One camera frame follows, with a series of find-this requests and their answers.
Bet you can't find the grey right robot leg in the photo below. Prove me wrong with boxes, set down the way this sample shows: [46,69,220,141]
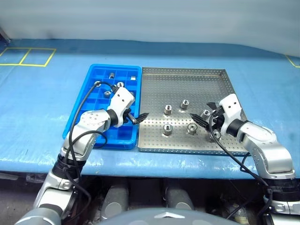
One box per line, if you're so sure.
[165,186,195,210]

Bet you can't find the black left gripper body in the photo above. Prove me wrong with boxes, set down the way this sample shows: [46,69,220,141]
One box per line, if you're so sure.
[123,107,137,125]

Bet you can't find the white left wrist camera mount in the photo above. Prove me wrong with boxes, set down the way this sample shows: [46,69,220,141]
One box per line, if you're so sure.
[106,87,136,128]

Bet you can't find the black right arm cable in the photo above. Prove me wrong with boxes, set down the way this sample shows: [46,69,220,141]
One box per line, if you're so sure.
[209,112,274,220]

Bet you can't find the grey left robot leg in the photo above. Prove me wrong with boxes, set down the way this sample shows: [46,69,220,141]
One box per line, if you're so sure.
[100,184,129,221]

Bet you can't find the perforated metal tray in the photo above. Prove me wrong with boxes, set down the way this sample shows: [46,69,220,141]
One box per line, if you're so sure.
[137,67,250,157]

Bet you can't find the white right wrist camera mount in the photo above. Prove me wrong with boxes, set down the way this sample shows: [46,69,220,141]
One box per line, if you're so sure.
[217,93,246,136]

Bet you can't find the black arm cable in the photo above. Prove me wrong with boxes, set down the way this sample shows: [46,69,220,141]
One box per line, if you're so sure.
[209,112,274,220]
[61,81,118,221]

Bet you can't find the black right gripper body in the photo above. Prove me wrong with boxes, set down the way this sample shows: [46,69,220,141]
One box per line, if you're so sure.
[209,106,226,132]

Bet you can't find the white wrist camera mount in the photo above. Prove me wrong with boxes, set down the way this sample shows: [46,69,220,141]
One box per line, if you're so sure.
[217,93,246,136]
[106,87,136,128]

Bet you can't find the blue compartment tray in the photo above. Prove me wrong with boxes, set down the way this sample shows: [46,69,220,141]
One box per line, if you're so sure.
[62,63,142,150]

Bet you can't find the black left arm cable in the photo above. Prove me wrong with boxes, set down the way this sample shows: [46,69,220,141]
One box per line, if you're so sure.
[61,81,118,221]

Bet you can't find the grey robot leg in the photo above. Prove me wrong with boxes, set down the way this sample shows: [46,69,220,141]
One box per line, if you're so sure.
[100,184,129,221]
[165,186,195,210]

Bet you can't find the grey robot torso with logo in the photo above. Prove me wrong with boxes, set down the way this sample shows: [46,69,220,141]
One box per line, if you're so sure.
[98,208,240,225]

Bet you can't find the dark metal frame post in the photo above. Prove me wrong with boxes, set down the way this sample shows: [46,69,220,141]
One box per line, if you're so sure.
[0,27,11,45]

